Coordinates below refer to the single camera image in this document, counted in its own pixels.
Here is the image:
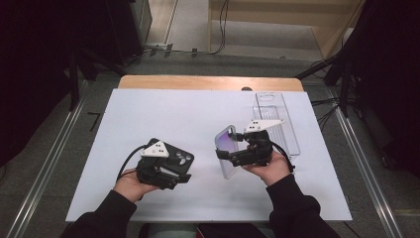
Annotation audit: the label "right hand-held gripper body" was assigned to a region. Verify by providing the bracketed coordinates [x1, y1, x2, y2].
[229, 118, 285, 168]

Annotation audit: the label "wooden table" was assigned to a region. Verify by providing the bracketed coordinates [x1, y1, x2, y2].
[117, 74, 305, 93]

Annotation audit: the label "black cabinet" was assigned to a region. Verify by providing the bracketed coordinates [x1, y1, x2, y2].
[107, 0, 154, 65]

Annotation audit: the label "left hand-held gripper cable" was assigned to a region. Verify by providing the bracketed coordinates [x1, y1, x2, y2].
[116, 144, 148, 182]

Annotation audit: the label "metal floor rail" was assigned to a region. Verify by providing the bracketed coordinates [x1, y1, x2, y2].
[6, 78, 90, 238]
[330, 88, 404, 238]

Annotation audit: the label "white board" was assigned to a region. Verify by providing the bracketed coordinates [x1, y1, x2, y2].
[64, 87, 353, 223]

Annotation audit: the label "person's right hand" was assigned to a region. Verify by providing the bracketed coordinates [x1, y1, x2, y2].
[242, 150, 293, 187]

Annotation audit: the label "hand-held gripper cable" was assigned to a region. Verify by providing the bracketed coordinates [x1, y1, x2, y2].
[270, 140, 295, 173]
[116, 144, 148, 182]

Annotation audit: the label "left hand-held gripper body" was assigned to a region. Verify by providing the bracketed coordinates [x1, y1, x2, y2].
[136, 140, 182, 191]

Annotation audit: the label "light wooden shelf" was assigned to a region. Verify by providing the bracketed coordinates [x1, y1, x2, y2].
[207, 0, 366, 61]

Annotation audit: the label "black metal stand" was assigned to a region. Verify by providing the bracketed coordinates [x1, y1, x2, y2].
[294, 49, 356, 118]
[67, 46, 128, 112]

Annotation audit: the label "clear phone case blue insert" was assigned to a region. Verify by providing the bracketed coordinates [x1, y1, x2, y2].
[214, 124, 244, 180]

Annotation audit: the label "right hand-held gripper cable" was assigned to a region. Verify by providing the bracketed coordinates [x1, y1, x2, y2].
[270, 140, 295, 173]

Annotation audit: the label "person's left hand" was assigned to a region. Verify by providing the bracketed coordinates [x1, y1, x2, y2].
[113, 168, 159, 203]

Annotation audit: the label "black hanging cable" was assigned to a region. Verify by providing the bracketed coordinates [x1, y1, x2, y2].
[211, 0, 231, 57]

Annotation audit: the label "dark curtain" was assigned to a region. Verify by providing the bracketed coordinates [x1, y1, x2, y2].
[343, 0, 420, 179]
[0, 0, 113, 168]

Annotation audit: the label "clear plastic packaging box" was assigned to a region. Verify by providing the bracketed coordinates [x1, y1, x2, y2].
[252, 91, 302, 158]

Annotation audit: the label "black floor cables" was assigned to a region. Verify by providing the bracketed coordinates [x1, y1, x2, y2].
[310, 96, 341, 132]

